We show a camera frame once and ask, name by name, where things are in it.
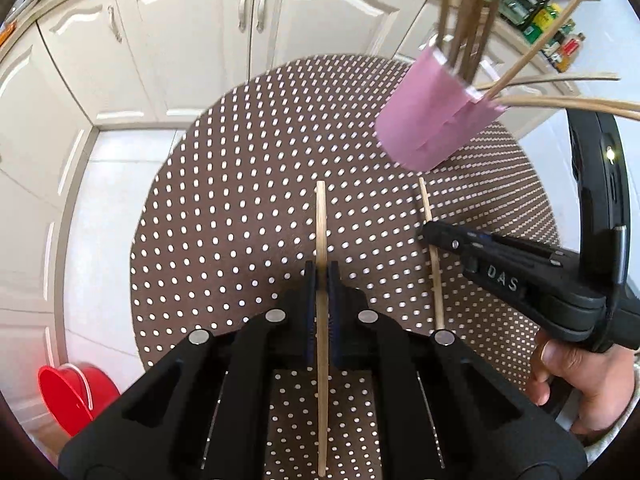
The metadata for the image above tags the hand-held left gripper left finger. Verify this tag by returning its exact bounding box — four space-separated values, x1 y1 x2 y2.
57 261 319 480

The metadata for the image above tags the person's right hand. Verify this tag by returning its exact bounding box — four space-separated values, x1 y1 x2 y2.
526 327 637 437

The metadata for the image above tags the orange sauce bottle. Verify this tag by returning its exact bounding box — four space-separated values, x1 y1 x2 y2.
555 32 587 74

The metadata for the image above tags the white cabinet door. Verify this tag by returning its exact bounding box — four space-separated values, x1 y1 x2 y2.
39 4 157 123
254 0 427 97
0 30 97 213
114 0 257 117
0 160 68 366

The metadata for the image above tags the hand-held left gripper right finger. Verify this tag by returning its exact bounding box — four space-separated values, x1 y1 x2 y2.
328 261 589 480

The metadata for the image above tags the red plastic bucket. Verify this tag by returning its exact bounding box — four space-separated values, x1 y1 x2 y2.
37 361 121 437

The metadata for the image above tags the person's right forearm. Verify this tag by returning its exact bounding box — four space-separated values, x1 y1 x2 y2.
582 350 640 466

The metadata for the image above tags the bunch of chopsticks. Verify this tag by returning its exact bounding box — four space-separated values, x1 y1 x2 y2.
436 0 640 122

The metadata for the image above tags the brown polka-dot tablecloth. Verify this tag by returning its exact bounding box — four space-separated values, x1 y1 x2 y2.
129 54 561 480

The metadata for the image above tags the long wooden chopstick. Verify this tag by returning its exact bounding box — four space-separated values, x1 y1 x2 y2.
314 181 331 477
418 176 446 332

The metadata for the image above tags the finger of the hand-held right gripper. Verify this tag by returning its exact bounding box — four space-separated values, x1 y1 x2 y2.
474 231 567 267
421 220 482 264

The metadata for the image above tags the pink chopstick cup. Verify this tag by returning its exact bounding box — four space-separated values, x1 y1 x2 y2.
375 45 511 173

